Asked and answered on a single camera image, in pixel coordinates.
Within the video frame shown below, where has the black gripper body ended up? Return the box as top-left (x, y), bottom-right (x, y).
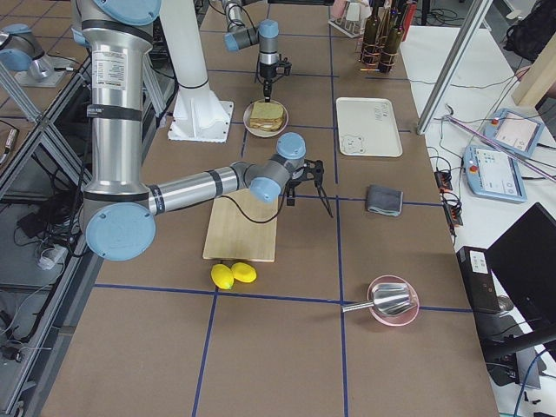
top-left (258, 62), bottom-right (275, 83)
top-left (286, 162), bottom-right (308, 191)

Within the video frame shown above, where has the bread slice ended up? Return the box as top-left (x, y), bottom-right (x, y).
top-left (250, 102), bottom-right (283, 122)
top-left (248, 120), bottom-right (283, 132)

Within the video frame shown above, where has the white round plate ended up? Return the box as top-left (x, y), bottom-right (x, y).
top-left (243, 100), bottom-right (289, 138)

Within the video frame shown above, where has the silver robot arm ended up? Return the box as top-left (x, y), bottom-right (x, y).
top-left (221, 1), bottom-right (281, 103)
top-left (72, 1), bottom-right (308, 261)

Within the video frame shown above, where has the cream bear tray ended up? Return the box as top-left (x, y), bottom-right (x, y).
top-left (335, 97), bottom-right (403, 157)

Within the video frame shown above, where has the grey folded cloth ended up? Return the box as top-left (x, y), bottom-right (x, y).
top-left (366, 184), bottom-right (403, 216)

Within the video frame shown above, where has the wooden cutting board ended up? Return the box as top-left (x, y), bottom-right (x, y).
top-left (202, 189), bottom-right (279, 262)

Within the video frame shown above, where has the yellow lemon far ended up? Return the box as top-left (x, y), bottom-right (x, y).
top-left (230, 262), bottom-right (257, 283)

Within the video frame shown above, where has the yellow lemon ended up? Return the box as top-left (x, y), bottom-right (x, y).
top-left (210, 263), bottom-right (235, 290)
top-left (230, 262), bottom-right (257, 283)

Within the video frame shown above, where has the white dish rack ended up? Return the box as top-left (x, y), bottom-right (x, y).
top-left (328, 0), bottom-right (371, 38)

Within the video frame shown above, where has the yellow lemon near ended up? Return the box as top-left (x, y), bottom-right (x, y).
top-left (210, 263), bottom-right (235, 290)

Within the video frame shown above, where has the dark wine bottle left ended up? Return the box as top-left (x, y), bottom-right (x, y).
top-left (361, 0), bottom-right (383, 70)

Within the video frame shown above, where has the dark wine bottle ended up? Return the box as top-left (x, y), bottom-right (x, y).
top-left (379, 1), bottom-right (405, 73)
top-left (361, 0), bottom-right (383, 70)

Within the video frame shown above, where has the metal scoop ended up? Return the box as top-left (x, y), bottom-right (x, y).
top-left (341, 282), bottom-right (416, 317)

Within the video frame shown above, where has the dark wine bottle right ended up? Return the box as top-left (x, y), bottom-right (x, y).
top-left (379, 1), bottom-right (405, 73)

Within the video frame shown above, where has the pink bowl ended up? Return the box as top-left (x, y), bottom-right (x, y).
top-left (367, 275), bottom-right (420, 327)

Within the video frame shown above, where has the black computer box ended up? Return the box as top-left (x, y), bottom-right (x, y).
top-left (456, 246), bottom-right (500, 314)

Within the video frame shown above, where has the near blue teach pendant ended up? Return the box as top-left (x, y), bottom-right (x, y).
top-left (463, 145), bottom-right (527, 203)

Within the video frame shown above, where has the blue teach pendant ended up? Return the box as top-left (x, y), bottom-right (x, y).
top-left (484, 108), bottom-right (545, 157)
top-left (463, 145), bottom-right (527, 203)

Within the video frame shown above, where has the far blue teach pendant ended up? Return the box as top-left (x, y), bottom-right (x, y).
top-left (484, 108), bottom-right (545, 157)

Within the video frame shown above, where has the black monitor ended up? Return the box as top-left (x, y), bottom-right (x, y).
top-left (482, 202), bottom-right (555, 361)

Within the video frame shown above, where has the wooden plank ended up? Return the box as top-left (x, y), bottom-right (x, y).
top-left (512, 36), bottom-right (556, 107)

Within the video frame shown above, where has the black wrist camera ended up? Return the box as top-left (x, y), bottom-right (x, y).
top-left (276, 57), bottom-right (292, 77)
top-left (301, 159), bottom-right (324, 185)

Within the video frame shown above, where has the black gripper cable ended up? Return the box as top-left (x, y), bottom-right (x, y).
top-left (219, 182), bottom-right (288, 225)

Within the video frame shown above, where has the copper wire bottle rack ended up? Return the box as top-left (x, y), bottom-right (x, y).
top-left (360, 8), bottom-right (404, 73)

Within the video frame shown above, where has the aluminium frame post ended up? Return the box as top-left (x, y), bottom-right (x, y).
top-left (416, 0), bottom-right (493, 135)

